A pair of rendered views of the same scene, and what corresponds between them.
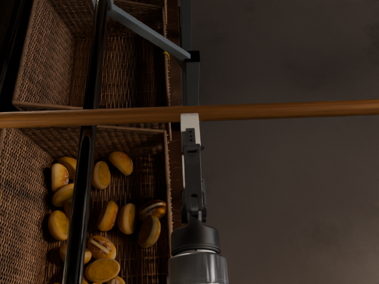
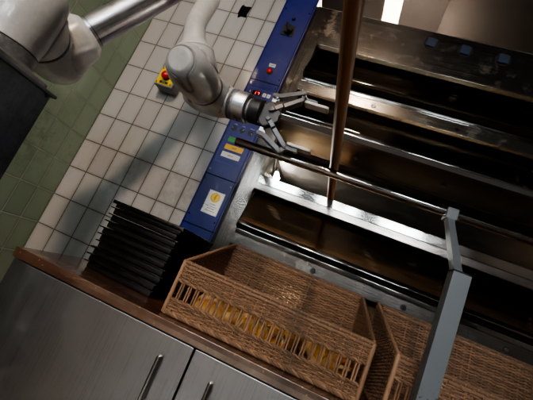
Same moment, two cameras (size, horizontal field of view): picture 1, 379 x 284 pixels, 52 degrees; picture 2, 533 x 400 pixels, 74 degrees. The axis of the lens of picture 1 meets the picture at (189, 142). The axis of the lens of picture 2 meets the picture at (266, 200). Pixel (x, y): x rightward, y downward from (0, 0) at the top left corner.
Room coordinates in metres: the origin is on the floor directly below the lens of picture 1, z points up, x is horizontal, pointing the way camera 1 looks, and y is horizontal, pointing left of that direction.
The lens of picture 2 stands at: (0.57, -0.89, 0.77)
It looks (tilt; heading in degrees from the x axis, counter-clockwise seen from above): 12 degrees up; 106
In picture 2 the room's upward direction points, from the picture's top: 23 degrees clockwise
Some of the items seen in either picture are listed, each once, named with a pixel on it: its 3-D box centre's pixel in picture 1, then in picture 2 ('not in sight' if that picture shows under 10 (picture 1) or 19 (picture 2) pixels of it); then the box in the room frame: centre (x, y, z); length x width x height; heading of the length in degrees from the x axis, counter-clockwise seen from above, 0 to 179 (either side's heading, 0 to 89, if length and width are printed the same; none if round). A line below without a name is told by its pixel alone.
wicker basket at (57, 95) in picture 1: (102, 62); (471, 386); (1.00, 0.32, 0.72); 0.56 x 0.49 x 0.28; 4
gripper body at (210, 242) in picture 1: (194, 227); (264, 113); (0.21, -0.01, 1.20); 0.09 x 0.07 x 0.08; 3
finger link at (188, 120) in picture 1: (190, 132); (316, 107); (0.34, 0.00, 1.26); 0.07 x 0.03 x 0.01; 3
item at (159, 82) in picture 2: not in sight; (169, 81); (-0.52, 0.47, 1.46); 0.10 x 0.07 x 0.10; 3
